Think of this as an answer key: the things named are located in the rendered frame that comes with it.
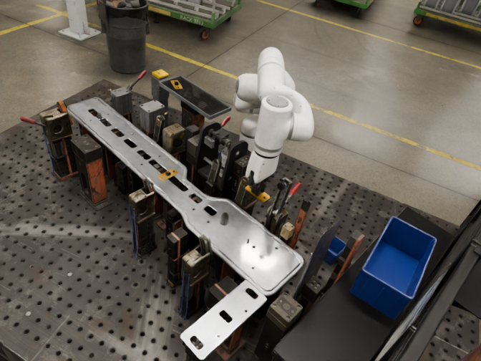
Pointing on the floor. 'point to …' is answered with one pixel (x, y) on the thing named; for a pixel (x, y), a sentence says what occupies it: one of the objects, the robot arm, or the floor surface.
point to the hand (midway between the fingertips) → (258, 187)
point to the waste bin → (125, 33)
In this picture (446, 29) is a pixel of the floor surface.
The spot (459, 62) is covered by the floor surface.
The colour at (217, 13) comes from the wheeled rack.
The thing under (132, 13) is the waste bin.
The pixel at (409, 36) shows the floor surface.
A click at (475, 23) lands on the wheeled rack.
